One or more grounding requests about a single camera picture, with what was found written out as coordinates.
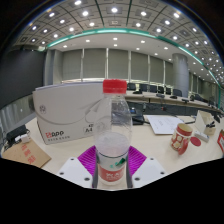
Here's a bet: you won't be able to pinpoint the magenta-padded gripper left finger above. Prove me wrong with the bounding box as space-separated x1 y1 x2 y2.
57 145 99 190

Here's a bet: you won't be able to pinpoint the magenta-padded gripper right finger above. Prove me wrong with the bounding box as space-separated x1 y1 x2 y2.
125 145 167 189

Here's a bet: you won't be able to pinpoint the clear red-capped water bottle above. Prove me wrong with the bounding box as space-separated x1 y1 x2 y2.
93 78 134 186

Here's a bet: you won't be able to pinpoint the red and cream mug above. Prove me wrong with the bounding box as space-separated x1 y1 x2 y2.
170 122 194 156

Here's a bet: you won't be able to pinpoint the white printed paper sheet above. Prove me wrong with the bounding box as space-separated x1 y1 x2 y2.
146 114 185 136

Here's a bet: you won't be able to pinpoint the black desk microphone unit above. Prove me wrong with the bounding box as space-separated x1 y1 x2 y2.
129 106 146 126

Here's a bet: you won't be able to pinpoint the brown paper envelope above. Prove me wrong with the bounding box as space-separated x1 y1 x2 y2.
1 138 52 169

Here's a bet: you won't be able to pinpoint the white copy paper box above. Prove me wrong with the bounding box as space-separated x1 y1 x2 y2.
32 82 105 145

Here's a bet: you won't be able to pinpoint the white remote control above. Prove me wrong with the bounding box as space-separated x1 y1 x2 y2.
193 130 210 143

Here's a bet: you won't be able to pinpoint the long curved conference desk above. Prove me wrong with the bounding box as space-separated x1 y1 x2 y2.
123 89 221 116

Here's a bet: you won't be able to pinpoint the black box device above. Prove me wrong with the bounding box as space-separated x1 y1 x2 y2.
5 124 32 146

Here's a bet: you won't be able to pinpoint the open cardboard box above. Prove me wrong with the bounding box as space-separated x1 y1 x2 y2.
217 129 224 154

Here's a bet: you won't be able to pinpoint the row of black office chairs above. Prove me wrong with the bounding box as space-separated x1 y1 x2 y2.
126 82 214 101

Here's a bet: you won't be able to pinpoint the round ceiling lights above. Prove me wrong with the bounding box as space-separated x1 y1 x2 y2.
19 0 223 78

